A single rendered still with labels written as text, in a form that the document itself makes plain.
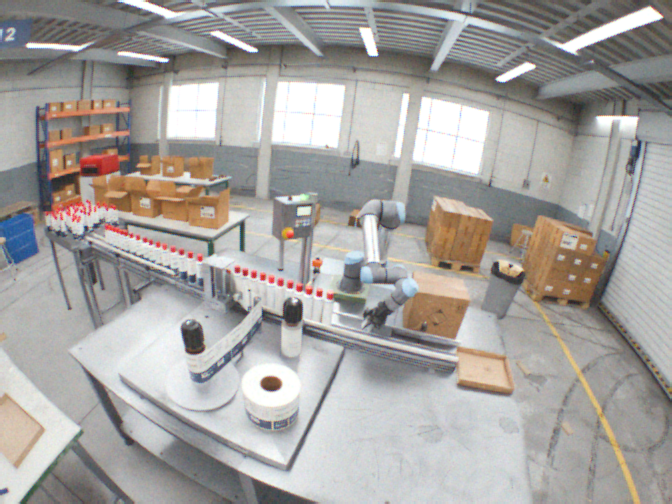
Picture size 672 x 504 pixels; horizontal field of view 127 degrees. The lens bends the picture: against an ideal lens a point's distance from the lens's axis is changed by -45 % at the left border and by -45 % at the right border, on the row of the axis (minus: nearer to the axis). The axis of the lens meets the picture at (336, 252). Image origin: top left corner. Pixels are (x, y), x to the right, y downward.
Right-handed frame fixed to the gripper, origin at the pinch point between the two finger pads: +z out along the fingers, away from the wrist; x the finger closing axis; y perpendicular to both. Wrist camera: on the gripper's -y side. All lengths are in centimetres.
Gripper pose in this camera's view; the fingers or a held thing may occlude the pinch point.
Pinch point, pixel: (363, 327)
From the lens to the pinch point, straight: 150.8
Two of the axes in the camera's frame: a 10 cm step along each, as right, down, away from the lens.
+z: -5.8, 6.8, 4.5
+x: 7.6, 6.5, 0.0
